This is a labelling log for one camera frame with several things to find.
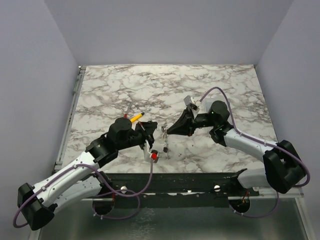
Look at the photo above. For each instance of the aluminium table edge rail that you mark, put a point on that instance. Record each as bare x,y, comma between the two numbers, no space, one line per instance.
75,93

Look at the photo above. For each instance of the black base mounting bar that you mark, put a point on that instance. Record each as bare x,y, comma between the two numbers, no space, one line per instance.
173,190

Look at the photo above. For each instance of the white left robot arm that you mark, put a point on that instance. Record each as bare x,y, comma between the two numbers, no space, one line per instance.
82,178

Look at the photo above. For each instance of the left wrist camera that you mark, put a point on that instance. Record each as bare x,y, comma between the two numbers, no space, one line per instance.
150,154

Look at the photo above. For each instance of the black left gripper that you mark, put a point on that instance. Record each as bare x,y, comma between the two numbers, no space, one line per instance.
147,130

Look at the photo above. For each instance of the yellow handled tool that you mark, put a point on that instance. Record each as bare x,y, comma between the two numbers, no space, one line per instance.
137,117

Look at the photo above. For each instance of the clear plastic box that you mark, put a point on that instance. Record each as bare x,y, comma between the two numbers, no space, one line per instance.
207,104

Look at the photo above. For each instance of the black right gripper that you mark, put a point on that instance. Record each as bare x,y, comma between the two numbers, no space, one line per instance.
191,120

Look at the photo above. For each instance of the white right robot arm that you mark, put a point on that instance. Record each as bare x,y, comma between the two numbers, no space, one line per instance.
282,168

